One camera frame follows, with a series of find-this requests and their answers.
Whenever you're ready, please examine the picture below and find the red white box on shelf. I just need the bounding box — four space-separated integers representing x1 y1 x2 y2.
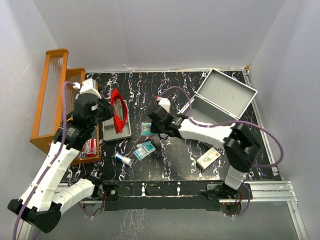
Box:
84 138 98 158

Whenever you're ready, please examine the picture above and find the blue white wrapper piece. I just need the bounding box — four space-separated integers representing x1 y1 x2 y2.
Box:
140 122 154 136

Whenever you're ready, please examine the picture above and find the orange wooden tiered shelf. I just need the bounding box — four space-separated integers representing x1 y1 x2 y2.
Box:
30 48 86 154

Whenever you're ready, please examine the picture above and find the white cardboard medicine box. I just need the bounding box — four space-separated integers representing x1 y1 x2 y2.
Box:
196 147 221 171

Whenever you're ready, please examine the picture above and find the grey plastic medicine case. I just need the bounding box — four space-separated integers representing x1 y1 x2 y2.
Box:
179 68 258 124

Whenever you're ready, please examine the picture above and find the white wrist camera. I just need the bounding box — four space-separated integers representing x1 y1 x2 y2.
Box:
156 96 171 113
72 78 101 98

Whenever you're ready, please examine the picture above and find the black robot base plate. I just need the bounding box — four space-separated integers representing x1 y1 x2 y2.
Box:
102 180 253 211

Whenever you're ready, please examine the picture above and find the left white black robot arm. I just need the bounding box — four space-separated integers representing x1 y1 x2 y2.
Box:
7 93 114 233

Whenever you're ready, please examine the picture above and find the red first aid pouch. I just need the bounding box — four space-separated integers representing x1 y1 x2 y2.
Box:
110 88 128 134

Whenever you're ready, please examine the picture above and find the white teal swab packet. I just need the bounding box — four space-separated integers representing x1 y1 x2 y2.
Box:
136 141 153 148

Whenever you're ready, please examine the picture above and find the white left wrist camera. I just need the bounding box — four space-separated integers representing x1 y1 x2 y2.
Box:
72 78 101 98

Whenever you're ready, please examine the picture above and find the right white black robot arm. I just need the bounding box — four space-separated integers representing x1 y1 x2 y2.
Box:
148 104 261 199

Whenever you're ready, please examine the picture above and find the white blue bandage roll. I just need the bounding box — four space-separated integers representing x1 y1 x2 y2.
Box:
114 152 132 166

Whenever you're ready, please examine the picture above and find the bandage packets stack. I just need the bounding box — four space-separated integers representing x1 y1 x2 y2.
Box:
113 99 127 122

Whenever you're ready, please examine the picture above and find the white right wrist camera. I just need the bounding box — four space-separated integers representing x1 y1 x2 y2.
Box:
156 96 171 113

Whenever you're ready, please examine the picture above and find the grey divided plastic tray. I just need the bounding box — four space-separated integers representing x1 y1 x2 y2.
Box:
101 117 133 143

